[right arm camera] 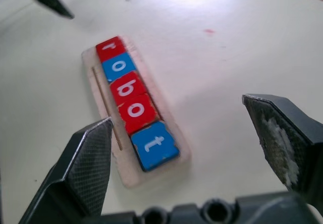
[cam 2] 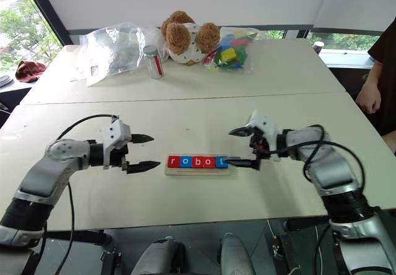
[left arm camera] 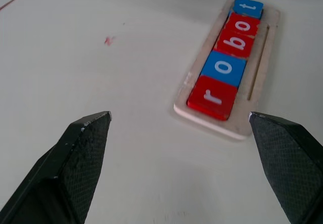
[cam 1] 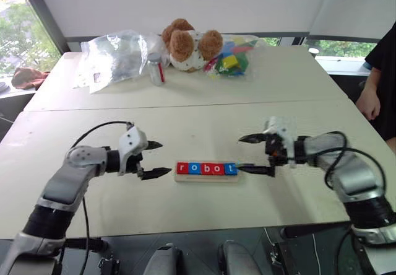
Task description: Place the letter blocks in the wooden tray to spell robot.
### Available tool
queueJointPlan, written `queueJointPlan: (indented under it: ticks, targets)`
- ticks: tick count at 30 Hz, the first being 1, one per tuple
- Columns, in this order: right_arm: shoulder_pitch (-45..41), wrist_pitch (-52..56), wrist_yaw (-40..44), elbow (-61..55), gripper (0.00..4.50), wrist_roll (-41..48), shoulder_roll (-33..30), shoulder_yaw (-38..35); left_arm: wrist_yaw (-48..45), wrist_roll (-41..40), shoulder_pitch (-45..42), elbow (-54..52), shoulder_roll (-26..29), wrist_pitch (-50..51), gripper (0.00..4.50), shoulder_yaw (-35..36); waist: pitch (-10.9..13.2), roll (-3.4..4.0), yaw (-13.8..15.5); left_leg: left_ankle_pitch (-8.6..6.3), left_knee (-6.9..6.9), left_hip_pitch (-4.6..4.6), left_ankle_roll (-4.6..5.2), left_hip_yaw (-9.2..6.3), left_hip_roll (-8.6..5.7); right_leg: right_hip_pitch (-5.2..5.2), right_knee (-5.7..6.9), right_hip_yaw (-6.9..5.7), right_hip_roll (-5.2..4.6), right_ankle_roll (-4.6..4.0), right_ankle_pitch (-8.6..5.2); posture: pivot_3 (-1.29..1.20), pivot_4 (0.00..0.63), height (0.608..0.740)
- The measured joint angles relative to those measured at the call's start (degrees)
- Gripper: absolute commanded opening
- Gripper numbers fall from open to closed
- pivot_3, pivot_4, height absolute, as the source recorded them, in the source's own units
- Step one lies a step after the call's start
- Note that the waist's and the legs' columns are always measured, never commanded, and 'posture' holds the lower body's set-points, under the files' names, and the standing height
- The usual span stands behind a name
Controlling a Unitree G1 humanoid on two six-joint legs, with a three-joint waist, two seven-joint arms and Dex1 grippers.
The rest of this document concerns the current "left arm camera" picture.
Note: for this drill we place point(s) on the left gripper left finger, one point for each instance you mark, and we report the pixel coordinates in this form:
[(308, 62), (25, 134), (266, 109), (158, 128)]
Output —
[(63, 171)]

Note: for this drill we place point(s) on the blue letter tile o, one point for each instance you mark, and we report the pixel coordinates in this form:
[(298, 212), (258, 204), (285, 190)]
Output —
[(223, 67)]

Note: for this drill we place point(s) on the wooden letter tray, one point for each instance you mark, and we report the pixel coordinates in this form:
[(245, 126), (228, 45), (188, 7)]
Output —
[(217, 126)]

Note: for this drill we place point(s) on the blue tile letter t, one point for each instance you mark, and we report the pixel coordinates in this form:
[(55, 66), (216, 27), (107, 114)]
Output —
[(248, 7)]

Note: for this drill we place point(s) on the red letter tile r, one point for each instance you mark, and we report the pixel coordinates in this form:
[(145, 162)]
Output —
[(214, 98)]

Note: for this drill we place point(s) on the red letter tile b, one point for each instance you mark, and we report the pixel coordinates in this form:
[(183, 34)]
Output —
[(234, 43)]

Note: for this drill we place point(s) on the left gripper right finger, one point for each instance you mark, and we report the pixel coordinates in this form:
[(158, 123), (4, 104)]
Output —
[(290, 163)]

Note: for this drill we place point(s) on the red letter tile o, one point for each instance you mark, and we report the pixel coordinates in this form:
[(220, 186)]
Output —
[(243, 25)]

